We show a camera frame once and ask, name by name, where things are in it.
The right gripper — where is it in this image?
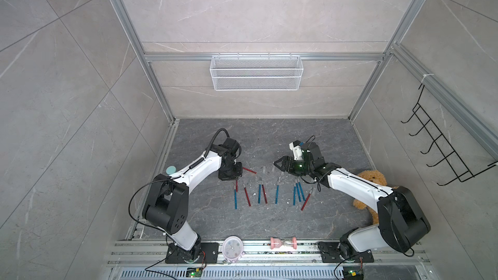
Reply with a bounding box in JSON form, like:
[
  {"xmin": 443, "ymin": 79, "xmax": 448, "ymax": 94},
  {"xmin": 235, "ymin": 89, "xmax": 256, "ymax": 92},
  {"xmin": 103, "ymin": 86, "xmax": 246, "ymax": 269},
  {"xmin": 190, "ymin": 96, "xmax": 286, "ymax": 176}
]
[{"xmin": 274, "ymin": 156, "xmax": 314, "ymax": 176}]

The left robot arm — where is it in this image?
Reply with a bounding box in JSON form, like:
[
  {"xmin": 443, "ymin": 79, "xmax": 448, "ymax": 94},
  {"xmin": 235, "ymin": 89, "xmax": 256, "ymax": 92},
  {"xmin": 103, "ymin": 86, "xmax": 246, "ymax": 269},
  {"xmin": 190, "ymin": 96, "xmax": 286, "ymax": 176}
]
[{"xmin": 142, "ymin": 137, "xmax": 243, "ymax": 261}]

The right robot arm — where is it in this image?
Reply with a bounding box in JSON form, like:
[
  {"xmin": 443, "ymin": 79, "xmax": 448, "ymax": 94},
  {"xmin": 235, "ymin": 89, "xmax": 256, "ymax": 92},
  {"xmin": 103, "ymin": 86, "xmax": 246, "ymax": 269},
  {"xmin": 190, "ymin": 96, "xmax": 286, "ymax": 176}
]
[{"xmin": 274, "ymin": 141, "xmax": 431, "ymax": 260}]

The teal hourglass timer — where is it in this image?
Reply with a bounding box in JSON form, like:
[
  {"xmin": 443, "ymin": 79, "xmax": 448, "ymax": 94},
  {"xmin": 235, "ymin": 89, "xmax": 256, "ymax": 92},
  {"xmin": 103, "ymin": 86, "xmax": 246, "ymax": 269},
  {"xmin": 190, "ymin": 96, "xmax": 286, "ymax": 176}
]
[{"xmin": 165, "ymin": 165, "xmax": 176, "ymax": 175}]

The brown teddy bear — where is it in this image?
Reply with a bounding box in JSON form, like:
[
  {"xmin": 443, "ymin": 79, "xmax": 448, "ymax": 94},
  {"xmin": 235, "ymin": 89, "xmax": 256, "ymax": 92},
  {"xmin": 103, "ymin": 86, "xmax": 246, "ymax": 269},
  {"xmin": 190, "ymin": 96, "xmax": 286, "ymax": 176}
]
[{"xmin": 354, "ymin": 170, "xmax": 393, "ymax": 225}]

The pink hourglass timer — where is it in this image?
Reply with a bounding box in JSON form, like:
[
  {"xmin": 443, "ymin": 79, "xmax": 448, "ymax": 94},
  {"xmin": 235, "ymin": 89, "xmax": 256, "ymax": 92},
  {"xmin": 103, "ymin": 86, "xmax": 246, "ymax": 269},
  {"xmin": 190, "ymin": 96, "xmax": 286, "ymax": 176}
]
[{"xmin": 270, "ymin": 237, "xmax": 298, "ymax": 251}]

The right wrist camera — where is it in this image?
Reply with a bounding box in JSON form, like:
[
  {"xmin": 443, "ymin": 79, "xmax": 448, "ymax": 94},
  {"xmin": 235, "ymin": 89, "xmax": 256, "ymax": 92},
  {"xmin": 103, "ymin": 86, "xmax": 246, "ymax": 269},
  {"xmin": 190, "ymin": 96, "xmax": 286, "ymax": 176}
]
[{"xmin": 289, "ymin": 140, "xmax": 303, "ymax": 161}]

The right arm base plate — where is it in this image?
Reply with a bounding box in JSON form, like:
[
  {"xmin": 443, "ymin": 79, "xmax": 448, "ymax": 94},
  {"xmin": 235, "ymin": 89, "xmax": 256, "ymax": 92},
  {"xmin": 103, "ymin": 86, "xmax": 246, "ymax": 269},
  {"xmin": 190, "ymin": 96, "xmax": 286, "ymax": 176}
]
[{"xmin": 317, "ymin": 241, "xmax": 374, "ymax": 263}]

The white wire mesh basket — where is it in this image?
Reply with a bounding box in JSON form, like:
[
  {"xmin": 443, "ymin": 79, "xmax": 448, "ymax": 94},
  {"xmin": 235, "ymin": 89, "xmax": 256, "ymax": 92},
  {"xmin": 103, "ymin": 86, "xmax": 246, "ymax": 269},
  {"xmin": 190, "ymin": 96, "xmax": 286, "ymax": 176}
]
[{"xmin": 210, "ymin": 55, "xmax": 304, "ymax": 92}]

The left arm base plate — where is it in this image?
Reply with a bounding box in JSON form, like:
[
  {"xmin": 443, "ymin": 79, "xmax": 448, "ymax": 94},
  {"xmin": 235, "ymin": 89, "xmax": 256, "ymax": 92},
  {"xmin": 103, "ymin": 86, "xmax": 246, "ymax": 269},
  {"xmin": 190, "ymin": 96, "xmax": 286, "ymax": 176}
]
[{"xmin": 165, "ymin": 242, "xmax": 219, "ymax": 264}]

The black wire hook rack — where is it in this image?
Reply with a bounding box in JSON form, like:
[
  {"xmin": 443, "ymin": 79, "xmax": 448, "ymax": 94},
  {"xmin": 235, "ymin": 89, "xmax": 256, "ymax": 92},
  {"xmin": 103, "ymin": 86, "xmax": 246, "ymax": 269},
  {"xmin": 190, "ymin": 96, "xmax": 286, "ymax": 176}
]
[{"xmin": 400, "ymin": 84, "xmax": 497, "ymax": 187}]

